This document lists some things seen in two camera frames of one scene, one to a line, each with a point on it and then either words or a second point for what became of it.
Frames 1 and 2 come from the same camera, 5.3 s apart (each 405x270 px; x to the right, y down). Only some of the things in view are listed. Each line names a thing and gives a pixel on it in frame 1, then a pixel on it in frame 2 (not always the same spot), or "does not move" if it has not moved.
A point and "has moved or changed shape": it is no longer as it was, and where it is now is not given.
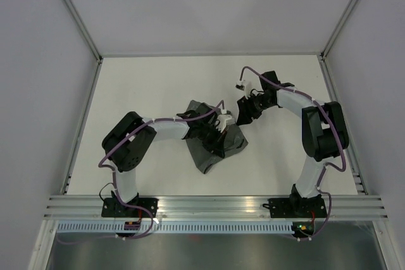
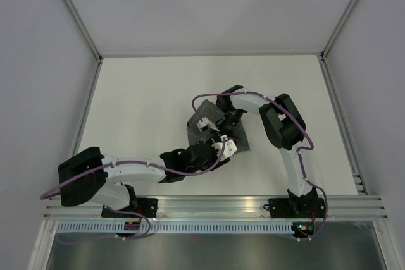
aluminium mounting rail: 216,207 does not move
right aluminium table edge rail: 358,179 does not move
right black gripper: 246,111 -> 231,135
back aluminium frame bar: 211,54 does not move
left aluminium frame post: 74,12 does not move
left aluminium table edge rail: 68,176 does not move
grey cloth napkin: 205,157 has moved or changed shape
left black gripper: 217,145 -> 216,155
